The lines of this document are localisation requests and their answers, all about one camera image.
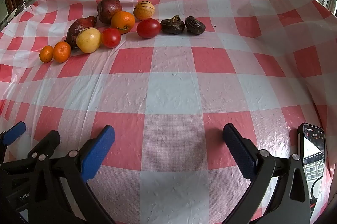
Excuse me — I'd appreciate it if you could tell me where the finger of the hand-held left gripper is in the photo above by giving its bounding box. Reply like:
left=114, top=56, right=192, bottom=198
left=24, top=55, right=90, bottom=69
left=27, top=130, right=61, bottom=160
left=0, top=121, right=27, bottom=147

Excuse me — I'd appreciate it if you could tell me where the dark red round apple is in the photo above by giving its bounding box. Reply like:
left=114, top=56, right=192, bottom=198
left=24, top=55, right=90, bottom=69
left=97, top=0, right=123, bottom=24

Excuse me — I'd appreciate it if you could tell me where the striped yellow pepino melon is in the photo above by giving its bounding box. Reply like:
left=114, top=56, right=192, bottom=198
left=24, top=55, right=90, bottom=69
left=133, top=1, right=155, bottom=21

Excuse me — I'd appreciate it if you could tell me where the red white checkered tablecloth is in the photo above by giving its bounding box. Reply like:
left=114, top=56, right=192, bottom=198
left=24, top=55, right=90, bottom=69
left=0, top=0, right=337, bottom=224

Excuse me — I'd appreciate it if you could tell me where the metal canister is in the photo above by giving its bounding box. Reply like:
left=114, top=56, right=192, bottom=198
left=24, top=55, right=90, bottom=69
left=326, top=0, right=337, bottom=15

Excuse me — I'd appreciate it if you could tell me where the large red tomato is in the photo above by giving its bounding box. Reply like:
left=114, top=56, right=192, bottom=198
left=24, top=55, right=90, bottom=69
left=136, top=18, right=162, bottom=39

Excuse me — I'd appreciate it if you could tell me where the large orange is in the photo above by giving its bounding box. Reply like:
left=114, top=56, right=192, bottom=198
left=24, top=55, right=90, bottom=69
left=111, top=11, right=135, bottom=34

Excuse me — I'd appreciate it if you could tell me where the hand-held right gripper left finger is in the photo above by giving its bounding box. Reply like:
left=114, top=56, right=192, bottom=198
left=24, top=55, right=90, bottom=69
left=28, top=124, right=116, bottom=224

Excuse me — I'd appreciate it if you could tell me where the small red tomato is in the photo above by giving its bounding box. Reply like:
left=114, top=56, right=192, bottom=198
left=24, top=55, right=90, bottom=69
left=101, top=28, right=122, bottom=48

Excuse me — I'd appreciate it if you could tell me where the dark brown water chestnut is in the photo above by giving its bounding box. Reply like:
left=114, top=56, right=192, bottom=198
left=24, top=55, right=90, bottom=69
left=185, top=16, right=206, bottom=35
left=160, top=15, right=185, bottom=35

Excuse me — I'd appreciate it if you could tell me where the larger mandarin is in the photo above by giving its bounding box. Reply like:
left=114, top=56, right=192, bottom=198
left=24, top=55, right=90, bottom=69
left=53, top=41, right=72, bottom=63

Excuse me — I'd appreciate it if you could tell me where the small mandarin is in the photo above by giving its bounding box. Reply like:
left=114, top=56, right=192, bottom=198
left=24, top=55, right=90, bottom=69
left=39, top=45, right=54, bottom=63

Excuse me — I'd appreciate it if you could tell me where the black smartphone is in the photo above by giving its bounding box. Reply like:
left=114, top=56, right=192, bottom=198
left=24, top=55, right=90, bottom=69
left=297, top=123, right=325, bottom=219

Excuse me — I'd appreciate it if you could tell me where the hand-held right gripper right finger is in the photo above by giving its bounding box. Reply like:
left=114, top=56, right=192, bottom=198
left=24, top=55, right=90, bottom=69
left=222, top=123, right=312, bottom=224

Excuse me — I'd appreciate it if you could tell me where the yellow round apple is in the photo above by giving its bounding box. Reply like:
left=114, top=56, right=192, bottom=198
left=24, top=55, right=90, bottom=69
left=76, top=28, right=102, bottom=53

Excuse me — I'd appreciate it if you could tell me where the dark red pear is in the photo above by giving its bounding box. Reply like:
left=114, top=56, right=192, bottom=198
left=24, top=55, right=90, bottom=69
left=66, top=16, right=97, bottom=49

